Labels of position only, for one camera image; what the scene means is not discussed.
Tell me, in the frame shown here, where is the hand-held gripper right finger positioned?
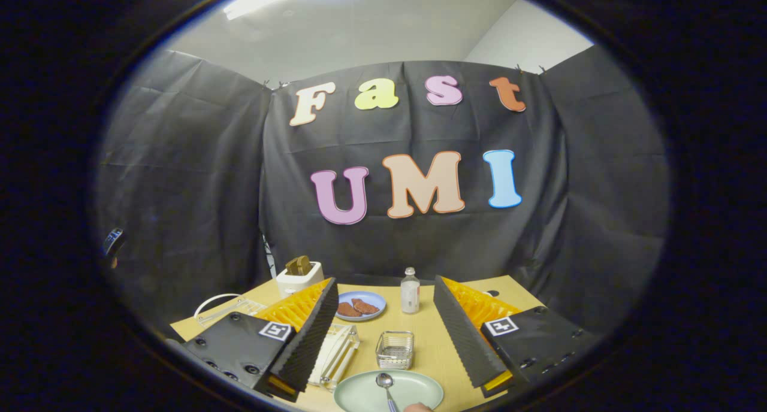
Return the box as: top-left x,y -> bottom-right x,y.
433,275 -> 601,399

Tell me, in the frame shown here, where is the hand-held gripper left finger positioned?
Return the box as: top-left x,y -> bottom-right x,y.
180,277 -> 340,402

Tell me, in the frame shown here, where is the metal wire basket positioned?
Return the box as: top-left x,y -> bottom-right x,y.
376,331 -> 415,371

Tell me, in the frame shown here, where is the pale green plate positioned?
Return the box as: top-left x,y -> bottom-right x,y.
333,370 -> 445,412

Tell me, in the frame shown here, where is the metal spoon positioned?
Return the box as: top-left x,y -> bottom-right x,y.
376,372 -> 400,412

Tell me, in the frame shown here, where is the blue plate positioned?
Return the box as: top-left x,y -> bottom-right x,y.
334,290 -> 387,322

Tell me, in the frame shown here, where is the white toaster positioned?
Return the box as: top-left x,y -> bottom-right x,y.
276,261 -> 325,299

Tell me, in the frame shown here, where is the small clear bottle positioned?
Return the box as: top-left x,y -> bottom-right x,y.
400,267 -> 421,314

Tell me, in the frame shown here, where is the black backdrop cloth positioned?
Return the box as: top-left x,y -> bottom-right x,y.
95,46 -> 671,343

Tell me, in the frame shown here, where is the dark object with blue label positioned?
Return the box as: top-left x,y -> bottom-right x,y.
102,228 -> 126,269

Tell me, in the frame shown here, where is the white hanging strap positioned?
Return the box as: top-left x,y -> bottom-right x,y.
261,231 -> 277,280

